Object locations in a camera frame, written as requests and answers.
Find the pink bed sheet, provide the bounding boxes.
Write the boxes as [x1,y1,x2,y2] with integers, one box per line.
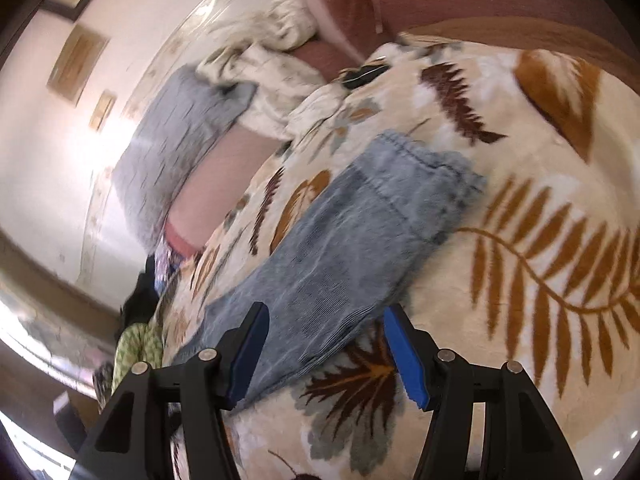
[165,120,296,261]

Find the leaf printed cream blanket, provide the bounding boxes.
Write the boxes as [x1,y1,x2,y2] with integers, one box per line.
[155,30,640,480]

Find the black cloth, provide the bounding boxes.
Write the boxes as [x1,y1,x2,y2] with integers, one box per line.
[120,255,166,341]

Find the wooden framed window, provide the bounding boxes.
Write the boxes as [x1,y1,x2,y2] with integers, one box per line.
[0,285,121,386]

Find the grey pillow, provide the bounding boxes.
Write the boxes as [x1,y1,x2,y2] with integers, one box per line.
[112,65,258,251]

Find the gold framed wall picture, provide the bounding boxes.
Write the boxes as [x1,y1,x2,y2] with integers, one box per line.
[46,25,111,106]

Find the small black device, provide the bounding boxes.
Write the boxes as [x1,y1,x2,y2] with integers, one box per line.
[342,62,391,88]

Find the brown headboard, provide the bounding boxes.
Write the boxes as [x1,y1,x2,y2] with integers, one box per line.
[350,0,640,46]

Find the blue denim pants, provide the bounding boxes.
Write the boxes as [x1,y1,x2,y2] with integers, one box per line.
[172,130,488,411]

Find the cream floral cloth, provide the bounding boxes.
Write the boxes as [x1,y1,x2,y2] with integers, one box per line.
[197,0,351,141]

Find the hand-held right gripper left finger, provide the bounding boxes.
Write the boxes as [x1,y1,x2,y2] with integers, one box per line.
[70,301,271,480]

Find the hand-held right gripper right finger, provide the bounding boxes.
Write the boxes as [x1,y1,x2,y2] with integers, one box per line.
[383,303,585,480]

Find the small gold framed picture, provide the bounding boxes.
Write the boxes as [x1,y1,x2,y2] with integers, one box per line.
[89,90,117,131]

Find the green patterned cloth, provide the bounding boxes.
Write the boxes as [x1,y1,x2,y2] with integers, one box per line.
[111,322,166,396]

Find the reddish brown pillow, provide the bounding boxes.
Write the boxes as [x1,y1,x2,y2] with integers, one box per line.
[292,0,401,83]

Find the purple patterned cloth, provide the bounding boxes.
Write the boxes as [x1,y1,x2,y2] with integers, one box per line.
[155,247,185,288]

